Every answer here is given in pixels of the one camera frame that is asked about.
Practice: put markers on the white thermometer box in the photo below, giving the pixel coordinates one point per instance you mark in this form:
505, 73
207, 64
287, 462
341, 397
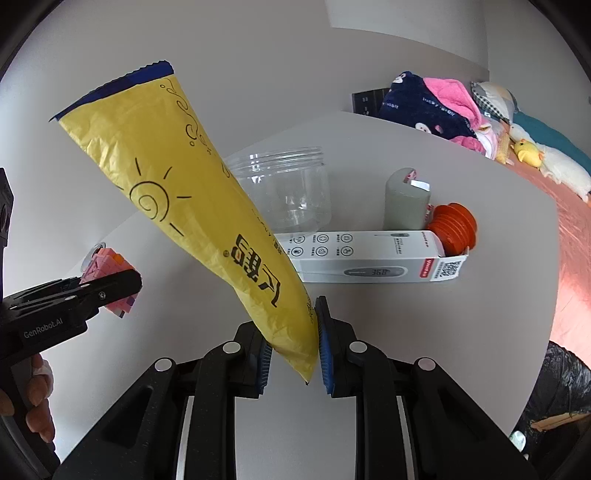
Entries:
370, 257

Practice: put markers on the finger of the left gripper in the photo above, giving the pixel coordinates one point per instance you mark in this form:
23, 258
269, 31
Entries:
108, 289

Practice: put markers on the orange ribbed bottle cap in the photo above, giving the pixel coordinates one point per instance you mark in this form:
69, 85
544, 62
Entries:
456, 228

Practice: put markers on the pink bed sheet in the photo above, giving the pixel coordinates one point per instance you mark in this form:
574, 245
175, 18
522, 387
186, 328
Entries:
571, 324

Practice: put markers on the black lined trash bin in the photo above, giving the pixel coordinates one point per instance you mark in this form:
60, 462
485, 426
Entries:
553, 431

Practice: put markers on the yellow snack bag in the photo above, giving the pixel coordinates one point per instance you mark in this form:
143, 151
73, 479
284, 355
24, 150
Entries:
145, 137

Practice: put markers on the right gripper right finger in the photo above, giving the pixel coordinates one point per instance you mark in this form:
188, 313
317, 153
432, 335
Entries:
413, 420

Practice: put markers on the pink fleece clothing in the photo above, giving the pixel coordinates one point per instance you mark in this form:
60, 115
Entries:
453, 94

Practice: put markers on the white goose plush toy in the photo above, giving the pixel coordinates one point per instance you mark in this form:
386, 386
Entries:
561, 168

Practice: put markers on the navy cartoon blanket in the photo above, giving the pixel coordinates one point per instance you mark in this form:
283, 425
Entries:
411, 103

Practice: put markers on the checkered grey pillow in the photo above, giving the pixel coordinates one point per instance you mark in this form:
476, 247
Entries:
494, 101

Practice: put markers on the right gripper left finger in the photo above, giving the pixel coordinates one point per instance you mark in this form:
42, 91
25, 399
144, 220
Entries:
176, 417

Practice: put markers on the person's left hand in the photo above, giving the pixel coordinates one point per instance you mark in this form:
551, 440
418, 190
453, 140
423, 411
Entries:
39, 419

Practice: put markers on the yellow duck plush toy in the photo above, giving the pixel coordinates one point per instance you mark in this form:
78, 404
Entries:
528, 153

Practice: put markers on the silver desk cable grommet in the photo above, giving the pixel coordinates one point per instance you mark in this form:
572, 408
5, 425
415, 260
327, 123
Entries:
92, 252

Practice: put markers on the clear plastic jar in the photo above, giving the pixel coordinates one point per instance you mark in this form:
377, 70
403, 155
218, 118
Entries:
290, 189

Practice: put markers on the teal pillow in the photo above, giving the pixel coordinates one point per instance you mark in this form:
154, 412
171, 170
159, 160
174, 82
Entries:
546, 135

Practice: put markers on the black wall socket panel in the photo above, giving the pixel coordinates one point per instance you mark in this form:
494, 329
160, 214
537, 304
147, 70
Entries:
369, 103

